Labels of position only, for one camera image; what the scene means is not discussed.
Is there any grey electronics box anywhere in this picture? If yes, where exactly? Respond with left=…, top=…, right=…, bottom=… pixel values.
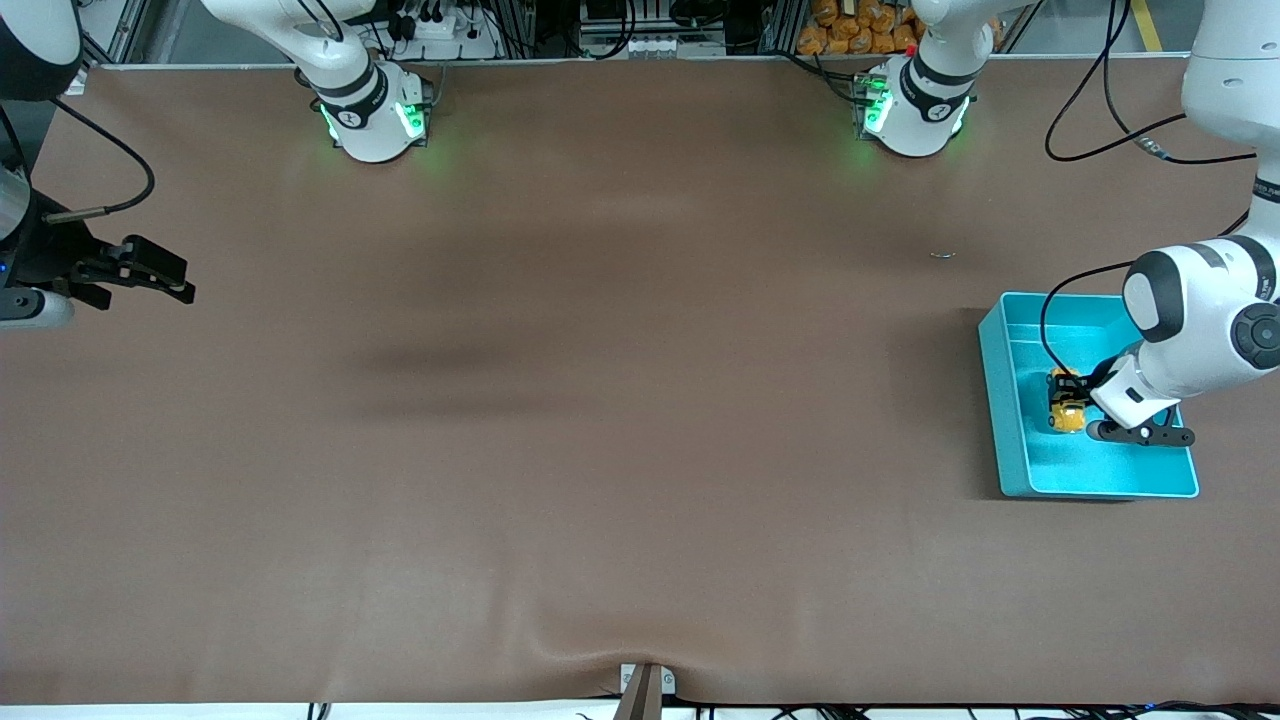
left=578, top=0, right=729, bottom=59

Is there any orange snack pile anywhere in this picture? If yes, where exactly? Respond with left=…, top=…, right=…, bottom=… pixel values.
left=797, top=0, right=926, bottom=56

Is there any brown table mat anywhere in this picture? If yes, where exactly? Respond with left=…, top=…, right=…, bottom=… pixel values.
left=0, top=55, right=1280, bottom=706

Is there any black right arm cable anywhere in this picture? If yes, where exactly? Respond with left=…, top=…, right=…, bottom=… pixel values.
left=43, top=100, right=156, bottom=223

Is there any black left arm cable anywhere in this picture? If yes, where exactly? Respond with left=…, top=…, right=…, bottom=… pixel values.
left=1040, top=0, right=1259, bottom=379

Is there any metal table edge bracket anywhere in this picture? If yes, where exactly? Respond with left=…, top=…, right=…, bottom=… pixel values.
left=620, top=663, right=677, bottom=696

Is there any brown strap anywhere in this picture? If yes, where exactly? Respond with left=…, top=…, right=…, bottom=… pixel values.
left=612, top=665, right=663, bottom=720

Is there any white power strip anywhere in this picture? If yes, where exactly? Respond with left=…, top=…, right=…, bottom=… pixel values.
left=395, top=0, right=501, bottom=61

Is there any turquoise plastic bin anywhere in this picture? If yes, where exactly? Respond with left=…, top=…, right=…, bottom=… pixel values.
left=978, top=291, right=1200, bottom=500

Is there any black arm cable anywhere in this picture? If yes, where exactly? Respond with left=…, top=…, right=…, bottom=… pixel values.
left=1040, top=0, right=1259, bottom=379
left=43, top=100, right=156, bottom=223

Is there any aluminium frame post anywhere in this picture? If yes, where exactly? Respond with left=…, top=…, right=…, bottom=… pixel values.
left=78, top=0, right=151, bottom=66

